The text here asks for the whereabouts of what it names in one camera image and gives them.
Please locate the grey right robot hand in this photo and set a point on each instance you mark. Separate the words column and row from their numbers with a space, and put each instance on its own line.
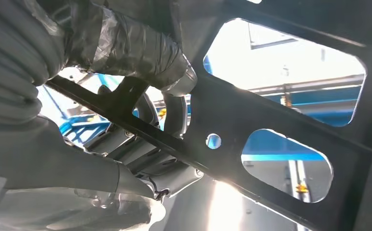
column 46, row 153

